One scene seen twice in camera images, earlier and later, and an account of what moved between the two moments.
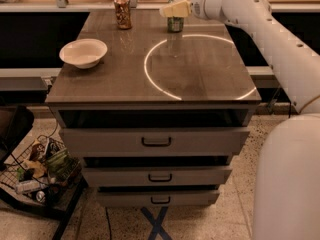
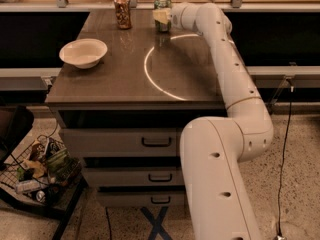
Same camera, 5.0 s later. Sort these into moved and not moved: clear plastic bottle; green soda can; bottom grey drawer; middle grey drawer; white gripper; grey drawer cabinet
Moved: green soda can; white gripper
Not moved: middle grey drawer; bottom grey drawer; clear plastic bottle; grey drawer cabinet
